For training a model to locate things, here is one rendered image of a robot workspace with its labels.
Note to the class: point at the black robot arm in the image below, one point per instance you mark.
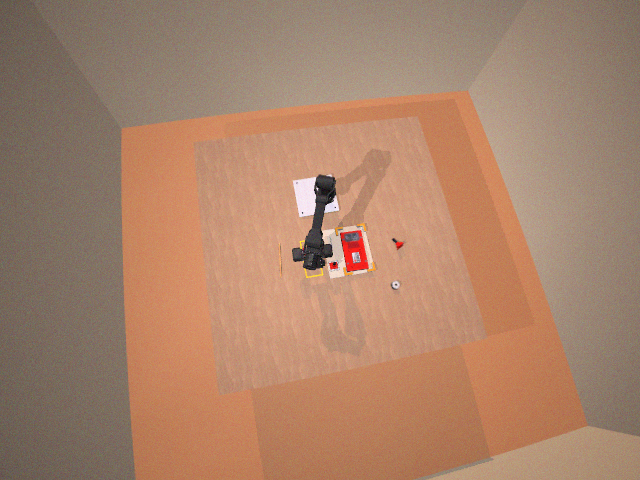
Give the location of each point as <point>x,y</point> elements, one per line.
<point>325,195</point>

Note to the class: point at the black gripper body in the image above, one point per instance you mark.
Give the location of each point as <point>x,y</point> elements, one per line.
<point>298,254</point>

